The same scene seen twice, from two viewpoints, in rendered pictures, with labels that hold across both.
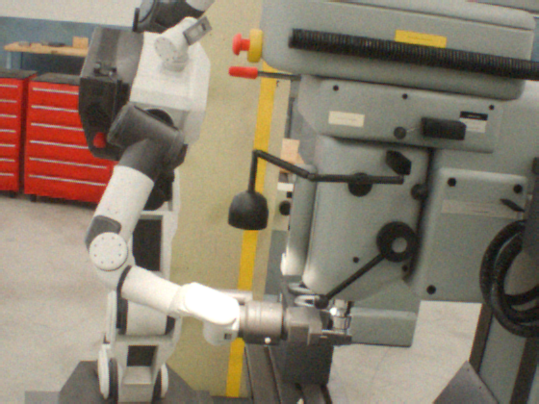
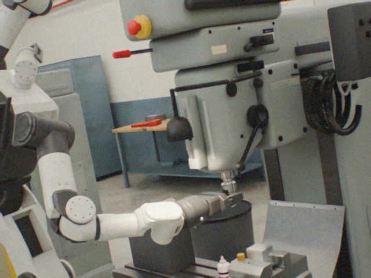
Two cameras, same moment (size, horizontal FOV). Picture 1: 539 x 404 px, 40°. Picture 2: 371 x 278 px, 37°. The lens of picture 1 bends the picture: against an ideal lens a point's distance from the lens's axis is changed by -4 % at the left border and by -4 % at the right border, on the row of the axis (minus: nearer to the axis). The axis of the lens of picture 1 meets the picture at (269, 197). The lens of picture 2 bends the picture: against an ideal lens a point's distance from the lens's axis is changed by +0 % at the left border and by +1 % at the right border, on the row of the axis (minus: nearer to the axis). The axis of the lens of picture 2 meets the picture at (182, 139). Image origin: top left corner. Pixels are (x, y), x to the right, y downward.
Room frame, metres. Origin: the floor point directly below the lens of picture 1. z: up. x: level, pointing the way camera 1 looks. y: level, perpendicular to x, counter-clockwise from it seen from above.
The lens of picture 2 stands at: (0.09, 0.86, 1.65)
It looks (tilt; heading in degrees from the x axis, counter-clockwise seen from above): 8 degrees down; 326
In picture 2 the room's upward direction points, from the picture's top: 10 degrees counter-clockwise
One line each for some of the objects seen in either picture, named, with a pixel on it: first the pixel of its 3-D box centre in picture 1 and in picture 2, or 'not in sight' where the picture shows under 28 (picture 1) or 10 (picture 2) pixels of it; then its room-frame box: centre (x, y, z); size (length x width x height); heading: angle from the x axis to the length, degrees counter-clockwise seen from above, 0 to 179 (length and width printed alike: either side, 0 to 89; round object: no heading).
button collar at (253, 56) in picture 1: (254, 45); (141, 26); (1.36, 0.06, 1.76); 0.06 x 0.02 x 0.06; 8
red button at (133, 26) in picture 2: (242, 44); (134, 27); (1.36, 0.08, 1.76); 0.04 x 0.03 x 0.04; 8
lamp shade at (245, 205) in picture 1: (248, 207); (178, 127); (1.31, 0.03, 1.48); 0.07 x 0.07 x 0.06
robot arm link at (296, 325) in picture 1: (288, 325); (202, 207); (1.41, -0.07, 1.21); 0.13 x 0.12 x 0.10; 4
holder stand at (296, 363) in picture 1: (303, 329); (159, 238); (1.80, -0.13, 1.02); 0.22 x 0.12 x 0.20; 9
